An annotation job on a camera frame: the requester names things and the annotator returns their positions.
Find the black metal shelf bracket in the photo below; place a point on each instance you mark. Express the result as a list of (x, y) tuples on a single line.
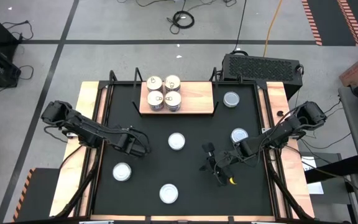
[(215, 93), (134, 87)]

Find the white paper sheet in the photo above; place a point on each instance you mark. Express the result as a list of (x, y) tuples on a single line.
[(312, 186)]

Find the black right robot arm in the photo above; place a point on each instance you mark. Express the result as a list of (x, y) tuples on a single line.
[(286, 127)]

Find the blue pink salmon can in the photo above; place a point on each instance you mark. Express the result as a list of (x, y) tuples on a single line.
[(173, 110), (156, 109), (154, 83), (172, 82), (172, 100), (155, 99)]

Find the black diagonal frame strut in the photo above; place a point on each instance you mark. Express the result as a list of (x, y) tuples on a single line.
[(76, 193), (286, 193)]

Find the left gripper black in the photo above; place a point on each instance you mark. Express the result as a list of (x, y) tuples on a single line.
[(135, 147)]

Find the black floor mat orange stripes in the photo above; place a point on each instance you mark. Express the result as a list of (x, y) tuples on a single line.
[(331, 18), (39, 193)]

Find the black perforated computer case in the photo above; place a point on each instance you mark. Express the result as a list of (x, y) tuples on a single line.
[(261, 71)]

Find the grey desk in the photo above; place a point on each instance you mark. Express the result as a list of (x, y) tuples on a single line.
[(353, 140)]

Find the wooden shelf board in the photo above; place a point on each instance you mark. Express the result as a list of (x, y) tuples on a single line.
[(194, 96)]

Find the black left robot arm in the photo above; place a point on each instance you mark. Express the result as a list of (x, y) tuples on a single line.
[(82, 129)]

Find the black aluminium table frame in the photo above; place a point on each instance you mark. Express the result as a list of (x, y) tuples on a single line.
[(102, 155)]

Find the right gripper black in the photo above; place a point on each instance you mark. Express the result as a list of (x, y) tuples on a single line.
[(227, 161)]

